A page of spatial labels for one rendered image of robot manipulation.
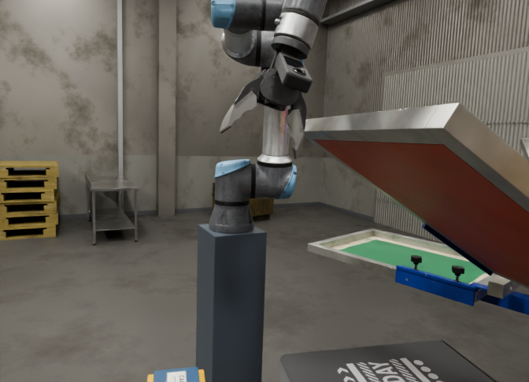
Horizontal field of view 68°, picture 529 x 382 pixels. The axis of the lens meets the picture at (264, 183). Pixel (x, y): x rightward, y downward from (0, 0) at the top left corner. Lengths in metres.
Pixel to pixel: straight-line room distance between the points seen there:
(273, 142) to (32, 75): 6.47
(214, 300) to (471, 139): 0.96
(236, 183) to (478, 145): 0.85
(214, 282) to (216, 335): 0.18
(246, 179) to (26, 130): 6.39
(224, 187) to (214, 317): 0.41
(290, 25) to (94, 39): 6.94
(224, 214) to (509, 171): 0.89
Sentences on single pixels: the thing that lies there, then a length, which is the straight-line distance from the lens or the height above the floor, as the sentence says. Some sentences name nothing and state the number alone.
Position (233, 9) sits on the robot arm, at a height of 1.76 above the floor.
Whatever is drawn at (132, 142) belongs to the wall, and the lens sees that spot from 7.52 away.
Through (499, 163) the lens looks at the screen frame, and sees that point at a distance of 0.58.
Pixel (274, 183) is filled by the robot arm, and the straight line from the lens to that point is 1.27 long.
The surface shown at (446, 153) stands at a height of 1.49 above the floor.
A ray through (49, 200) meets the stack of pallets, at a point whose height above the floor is 0.52.
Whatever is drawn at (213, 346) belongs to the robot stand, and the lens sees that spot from 1.37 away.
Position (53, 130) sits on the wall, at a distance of 7.44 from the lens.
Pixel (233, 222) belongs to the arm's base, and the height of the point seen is 1.24.
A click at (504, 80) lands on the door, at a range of 6.17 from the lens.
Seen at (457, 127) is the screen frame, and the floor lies 1.53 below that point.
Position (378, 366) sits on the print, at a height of 0.95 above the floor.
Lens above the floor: 1.51
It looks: 7 degrees down
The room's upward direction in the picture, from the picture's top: 2 degrees clockwise
